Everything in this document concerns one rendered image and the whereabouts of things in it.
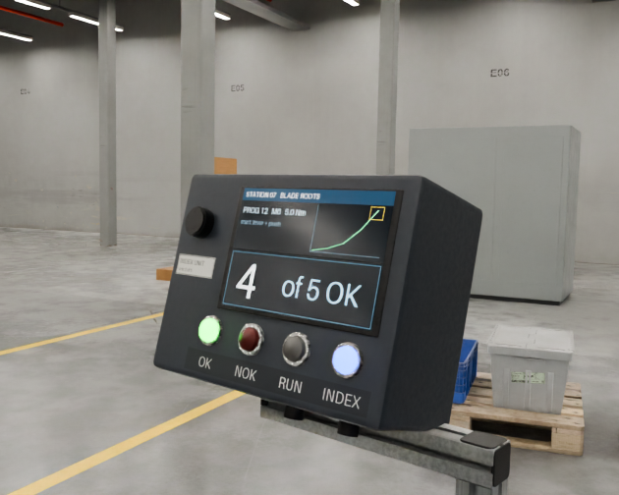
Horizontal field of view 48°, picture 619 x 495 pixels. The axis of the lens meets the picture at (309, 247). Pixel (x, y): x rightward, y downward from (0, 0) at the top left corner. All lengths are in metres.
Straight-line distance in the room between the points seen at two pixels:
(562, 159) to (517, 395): 4.59
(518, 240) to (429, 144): 1.49
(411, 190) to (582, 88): 12.67
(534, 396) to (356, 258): 3.20
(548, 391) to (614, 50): 10.05
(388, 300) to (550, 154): 7.48
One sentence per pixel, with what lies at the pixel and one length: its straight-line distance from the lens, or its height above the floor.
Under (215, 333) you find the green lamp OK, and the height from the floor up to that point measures 1.12.
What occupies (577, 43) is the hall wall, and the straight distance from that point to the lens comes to 13.31.
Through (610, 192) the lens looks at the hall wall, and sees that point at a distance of 13.01.
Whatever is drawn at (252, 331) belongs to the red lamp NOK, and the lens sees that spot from 0.58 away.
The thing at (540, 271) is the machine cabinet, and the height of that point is 0.37.
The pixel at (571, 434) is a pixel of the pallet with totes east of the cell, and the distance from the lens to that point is 3.62.
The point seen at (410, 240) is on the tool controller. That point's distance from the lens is 0.51.
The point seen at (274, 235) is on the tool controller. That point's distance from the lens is 0.59.
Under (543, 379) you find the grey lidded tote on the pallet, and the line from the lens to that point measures 3.66.
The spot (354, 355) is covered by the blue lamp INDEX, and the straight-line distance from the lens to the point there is 0.51.
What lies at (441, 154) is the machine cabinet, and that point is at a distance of 8.22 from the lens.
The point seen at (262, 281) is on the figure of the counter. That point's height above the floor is 1.16.
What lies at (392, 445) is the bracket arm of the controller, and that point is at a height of 1.04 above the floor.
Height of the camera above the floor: 1.24
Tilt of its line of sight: 5 degrees down
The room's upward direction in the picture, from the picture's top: 1 degrees clockwise
